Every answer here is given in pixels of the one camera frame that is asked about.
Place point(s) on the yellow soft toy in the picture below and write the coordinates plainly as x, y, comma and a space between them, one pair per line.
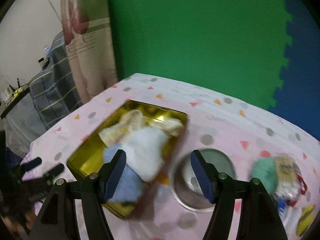
305, 220

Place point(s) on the blue foam mat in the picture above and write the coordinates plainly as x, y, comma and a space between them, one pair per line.
297, 101

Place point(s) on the standing poster banner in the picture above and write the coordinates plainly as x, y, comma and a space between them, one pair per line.
89, 47

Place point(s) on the white towel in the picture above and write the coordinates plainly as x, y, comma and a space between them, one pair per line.
143, 150

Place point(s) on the red white satin pouch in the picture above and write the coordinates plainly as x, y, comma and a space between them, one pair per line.
297, 185

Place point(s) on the blue cloth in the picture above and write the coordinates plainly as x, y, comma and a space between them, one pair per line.
130, 187

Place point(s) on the teal fluffy scrunchie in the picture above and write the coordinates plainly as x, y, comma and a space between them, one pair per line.
264, 169

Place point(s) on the cream patterned cloth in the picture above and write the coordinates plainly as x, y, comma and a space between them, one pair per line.
135, 120

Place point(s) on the clear packaged item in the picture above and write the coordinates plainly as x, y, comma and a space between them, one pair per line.
282, 163

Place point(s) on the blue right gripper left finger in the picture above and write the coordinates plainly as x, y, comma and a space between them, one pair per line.
112, 173

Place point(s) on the grey plaid blanket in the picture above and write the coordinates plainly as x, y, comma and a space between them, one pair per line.
53, 89

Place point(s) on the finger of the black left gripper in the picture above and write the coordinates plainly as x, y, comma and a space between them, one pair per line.
28, 166
54, 171

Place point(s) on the gold metal tin box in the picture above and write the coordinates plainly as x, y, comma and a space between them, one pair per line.
88, 158

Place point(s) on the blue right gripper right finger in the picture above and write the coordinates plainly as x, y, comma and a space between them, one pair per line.
205, 175

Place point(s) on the stainless steel bowl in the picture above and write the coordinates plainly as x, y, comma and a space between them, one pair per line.
193, 180

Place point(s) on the green foam mat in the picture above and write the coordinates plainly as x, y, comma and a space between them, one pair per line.
235, 47

